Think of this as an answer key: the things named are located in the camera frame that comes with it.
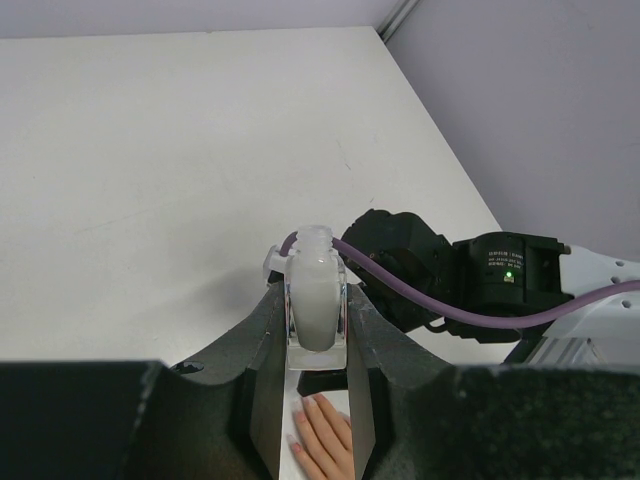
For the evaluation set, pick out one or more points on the clear nail polish bottle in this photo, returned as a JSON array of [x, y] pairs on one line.
[[315, 288]]

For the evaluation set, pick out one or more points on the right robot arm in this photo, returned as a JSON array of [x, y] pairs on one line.
[[558, 304]]

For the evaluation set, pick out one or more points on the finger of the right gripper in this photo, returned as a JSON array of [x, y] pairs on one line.
[[310, 383]]

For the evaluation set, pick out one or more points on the right aluminium frame post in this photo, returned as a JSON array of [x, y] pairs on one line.
[[396, 17]]

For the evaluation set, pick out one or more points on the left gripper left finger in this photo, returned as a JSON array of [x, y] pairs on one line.
[[215, 415]]

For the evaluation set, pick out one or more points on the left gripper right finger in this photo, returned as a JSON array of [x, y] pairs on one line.
[[415, 416]]

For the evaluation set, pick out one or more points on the mannequin hand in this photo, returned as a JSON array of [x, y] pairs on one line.
[[323, 444]]

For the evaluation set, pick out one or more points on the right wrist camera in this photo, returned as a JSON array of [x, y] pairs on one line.
[[274, 266]]

